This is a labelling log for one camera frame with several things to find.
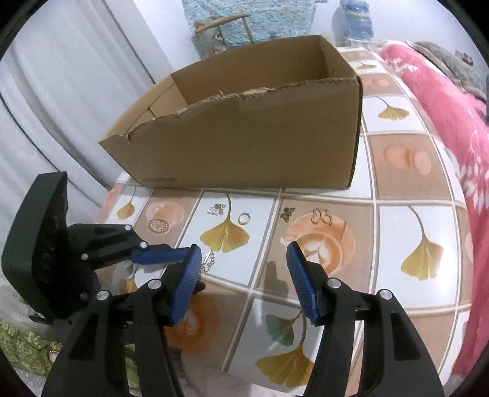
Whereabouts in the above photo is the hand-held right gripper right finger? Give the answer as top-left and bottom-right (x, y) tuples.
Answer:
(286, 241), (446, 397)

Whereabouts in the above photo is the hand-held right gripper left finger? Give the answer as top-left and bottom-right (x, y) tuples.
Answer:
(41, 244), (202, 397)

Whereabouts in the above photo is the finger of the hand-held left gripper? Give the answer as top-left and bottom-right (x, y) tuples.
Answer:
(67, 266), (101, 318)
(68, 223), (193, 271)

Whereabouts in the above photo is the silver chain piece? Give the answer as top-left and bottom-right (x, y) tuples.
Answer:
(200, 247), (215, 273)

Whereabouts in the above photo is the brown cardboard box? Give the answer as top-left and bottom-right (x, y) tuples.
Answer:
(98, 34), (363, 190)

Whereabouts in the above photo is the green shaggy rug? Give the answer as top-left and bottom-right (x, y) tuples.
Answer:
(0, 320), (64, 369)

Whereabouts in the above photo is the white curtain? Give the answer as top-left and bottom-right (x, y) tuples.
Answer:
(0, 0), (180, 245)

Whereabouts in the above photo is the pink floral blanket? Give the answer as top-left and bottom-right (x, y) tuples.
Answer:
(377, 41), (489, 378)

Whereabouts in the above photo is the wooden chair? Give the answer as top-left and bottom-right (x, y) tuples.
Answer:
(192, 13), (256, 56)

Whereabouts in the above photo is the grey blanket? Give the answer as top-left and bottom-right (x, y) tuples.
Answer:
(413, 40), (489, 94)

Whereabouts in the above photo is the large water bottle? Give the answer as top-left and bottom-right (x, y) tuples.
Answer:
(332, 0), (373, 43)

